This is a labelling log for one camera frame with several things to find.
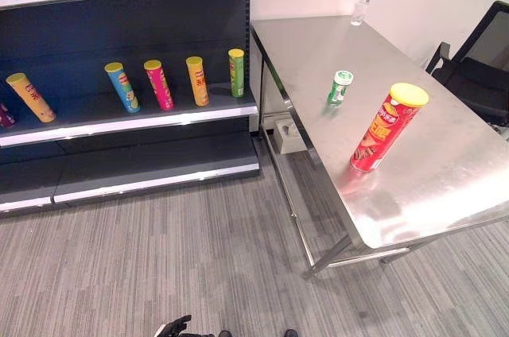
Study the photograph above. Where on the green chips can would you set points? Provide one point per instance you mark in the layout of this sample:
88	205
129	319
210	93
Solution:
236	73

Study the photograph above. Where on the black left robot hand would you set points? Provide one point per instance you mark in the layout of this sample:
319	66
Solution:
176	326

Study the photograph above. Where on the green white gum bottle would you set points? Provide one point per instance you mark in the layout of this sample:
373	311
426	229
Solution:
339	89

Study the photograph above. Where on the blue chips can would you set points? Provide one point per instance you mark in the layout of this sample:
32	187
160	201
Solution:
124	87

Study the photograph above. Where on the stainless steel table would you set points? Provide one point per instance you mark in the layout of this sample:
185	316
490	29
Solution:
397	114

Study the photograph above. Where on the robot right dark foot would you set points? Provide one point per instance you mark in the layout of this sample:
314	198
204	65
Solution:
290	333

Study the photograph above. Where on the black office chair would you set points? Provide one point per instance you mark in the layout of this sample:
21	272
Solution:
479	74

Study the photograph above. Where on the orange yellow chips can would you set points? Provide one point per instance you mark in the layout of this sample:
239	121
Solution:
32	97

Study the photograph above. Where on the pink chips can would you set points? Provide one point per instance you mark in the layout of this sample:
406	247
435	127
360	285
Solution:
160	85

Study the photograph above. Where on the robot dark foot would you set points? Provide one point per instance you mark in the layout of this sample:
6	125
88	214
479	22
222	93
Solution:
290	333
225	333

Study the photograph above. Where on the red chips can yellow lid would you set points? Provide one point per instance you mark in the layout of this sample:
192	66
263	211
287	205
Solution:
382	127

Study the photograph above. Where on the dark store shelf unit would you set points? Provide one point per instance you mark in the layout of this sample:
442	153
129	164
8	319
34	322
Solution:
119	74

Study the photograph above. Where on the robot left dark foot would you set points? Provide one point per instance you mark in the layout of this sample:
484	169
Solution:
225	333

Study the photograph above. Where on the white box under table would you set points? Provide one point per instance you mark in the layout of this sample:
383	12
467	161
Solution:
289	135

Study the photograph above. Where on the purple chips can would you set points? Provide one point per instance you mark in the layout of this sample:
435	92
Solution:
6	116

